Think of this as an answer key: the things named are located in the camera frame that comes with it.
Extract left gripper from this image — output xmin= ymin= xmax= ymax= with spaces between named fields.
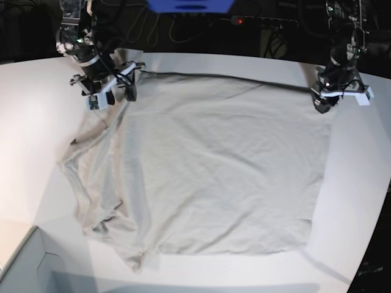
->
xmin=311 ymin=68 xmax=370 ymax=114

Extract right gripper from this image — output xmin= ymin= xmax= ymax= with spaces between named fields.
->
xmin=70 ymin=61 xmax=145 ymax=106

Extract beige t-shirt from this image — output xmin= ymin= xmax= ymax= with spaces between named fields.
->
xmin=61 ymin=73 xmax=335 ymax=272

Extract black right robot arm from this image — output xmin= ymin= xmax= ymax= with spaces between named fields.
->
xmin=56 ymin=1 xmax=144 ymax=110

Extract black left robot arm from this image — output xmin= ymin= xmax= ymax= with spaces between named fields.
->
xmin=311 ymin=1 xmax=375 ymax=114

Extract white power strip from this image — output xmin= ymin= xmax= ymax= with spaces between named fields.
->
xmin=230 ymin=15 xmax=299 ymax=29

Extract blue plastic crate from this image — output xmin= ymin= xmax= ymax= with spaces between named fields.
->
xmin=147 ymin=0 xmax=234 ymax=13

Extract grey cardboard box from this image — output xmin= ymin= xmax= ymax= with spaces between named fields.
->
xmin=1 ymin=226 xmax=98 ymax=292

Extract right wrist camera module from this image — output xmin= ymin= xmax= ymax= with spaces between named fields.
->
xmin=86 ymin=93 xmax=109 ymax=110

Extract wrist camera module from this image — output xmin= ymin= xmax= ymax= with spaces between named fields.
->
xmin=86 ymin=93 xmax=109 ymax=110
xmin=356 ymin=87 xmax=375 ymax=106

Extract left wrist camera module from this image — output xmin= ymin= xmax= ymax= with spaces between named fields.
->
xmin=356 ymin=87 xmax=375 ymax=106

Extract yellowish coiled cables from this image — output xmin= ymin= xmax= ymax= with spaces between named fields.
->
xmin=126 ymin=5 xmax=196 ymax=46

